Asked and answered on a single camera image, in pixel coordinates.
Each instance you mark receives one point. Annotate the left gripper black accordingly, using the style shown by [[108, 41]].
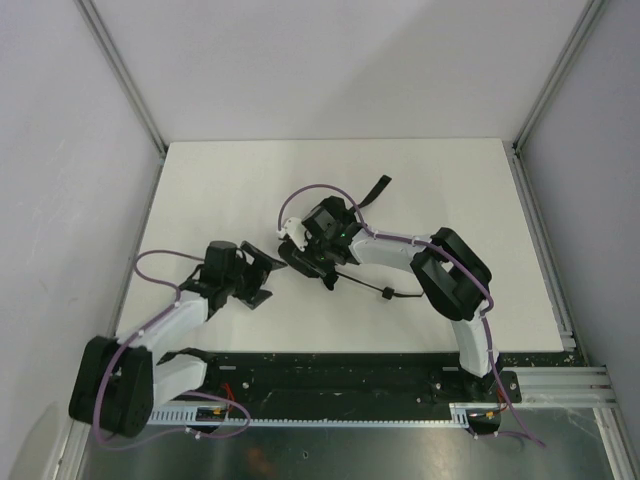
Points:
[[251, 278]]

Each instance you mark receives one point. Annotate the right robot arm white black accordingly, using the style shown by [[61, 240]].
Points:
[[451, 276]]

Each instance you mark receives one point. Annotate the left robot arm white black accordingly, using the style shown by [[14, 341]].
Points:
[[122, 379]]

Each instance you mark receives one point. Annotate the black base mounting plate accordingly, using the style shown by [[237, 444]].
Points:
[[250, 377]]

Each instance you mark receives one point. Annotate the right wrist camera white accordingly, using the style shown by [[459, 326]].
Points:
[[294, 230]]

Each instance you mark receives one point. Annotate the left aluminium table rail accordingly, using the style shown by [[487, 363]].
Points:
[[111, 329]]

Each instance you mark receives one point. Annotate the left aluminium frame post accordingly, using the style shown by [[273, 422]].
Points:
[[106, 44]]

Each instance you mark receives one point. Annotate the aluminium frame post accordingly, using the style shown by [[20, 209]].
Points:
[[106, 44], [577, 40]]

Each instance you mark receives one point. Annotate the right aluminium frame post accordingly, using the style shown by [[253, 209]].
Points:
[[577, 40]]

